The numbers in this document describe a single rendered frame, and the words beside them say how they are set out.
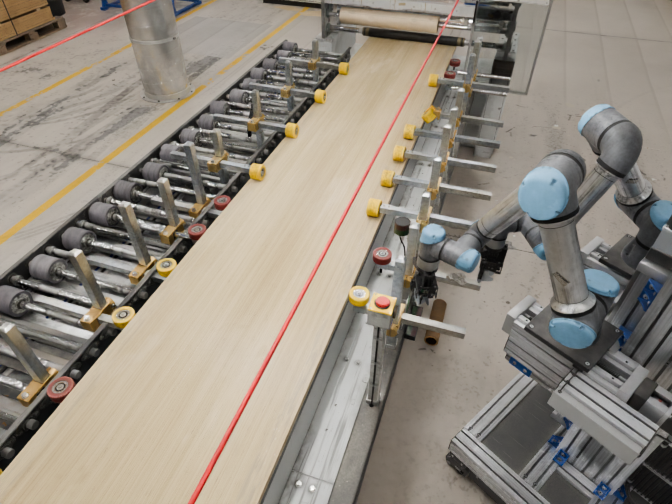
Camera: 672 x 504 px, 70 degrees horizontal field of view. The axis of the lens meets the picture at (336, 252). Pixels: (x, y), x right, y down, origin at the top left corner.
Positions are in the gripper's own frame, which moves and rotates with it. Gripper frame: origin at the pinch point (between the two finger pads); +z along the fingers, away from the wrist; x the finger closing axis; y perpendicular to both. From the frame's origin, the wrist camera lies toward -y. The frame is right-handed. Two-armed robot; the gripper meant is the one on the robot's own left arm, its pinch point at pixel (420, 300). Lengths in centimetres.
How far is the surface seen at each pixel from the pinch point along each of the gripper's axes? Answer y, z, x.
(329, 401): 22, 32, -34
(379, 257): -26.7, 3.0, -12.4
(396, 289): 3.6, -9.8, -10.0
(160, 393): 35, 4, -88
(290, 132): -126, -1, -54
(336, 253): -30.3, 3.6, -30.2
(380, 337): 28.4, -14.9, -18.2
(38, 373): 24, 6, -132
